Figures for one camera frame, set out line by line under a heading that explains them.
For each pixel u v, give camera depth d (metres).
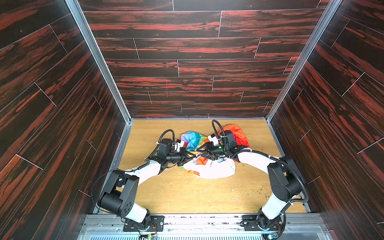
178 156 0.76
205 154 0.86
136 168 0.52
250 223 0.73
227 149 0.72
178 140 0.84
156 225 0.73
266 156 0.54
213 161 0.91
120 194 0.44
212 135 0.86
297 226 0.73
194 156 0.82
